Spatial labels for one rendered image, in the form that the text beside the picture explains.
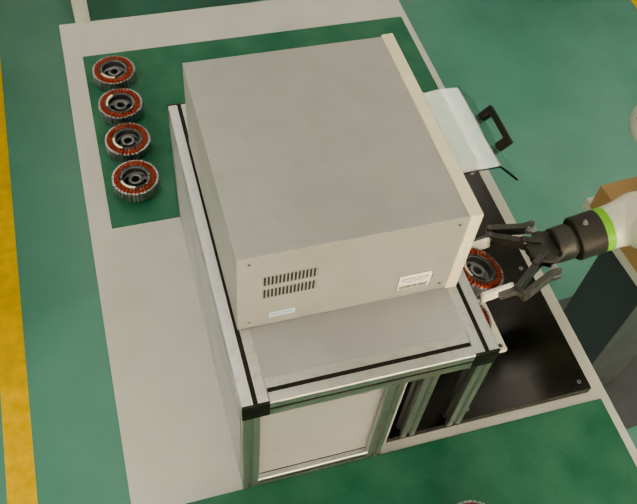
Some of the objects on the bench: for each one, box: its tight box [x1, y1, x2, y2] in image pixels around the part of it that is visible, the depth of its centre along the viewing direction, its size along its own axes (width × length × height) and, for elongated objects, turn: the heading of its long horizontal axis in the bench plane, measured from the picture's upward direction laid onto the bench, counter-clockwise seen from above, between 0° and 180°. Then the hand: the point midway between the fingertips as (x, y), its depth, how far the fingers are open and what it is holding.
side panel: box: [238, 383, 405, 489], centre depth 143 cm, size 28×3×32 cm, turn 103°
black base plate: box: [386, 171, 591, 443], centre depth 181 cm, size 47×64×2 cm
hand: (477, 271), depth 160 cm, fingers closed on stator, 11 cm apart
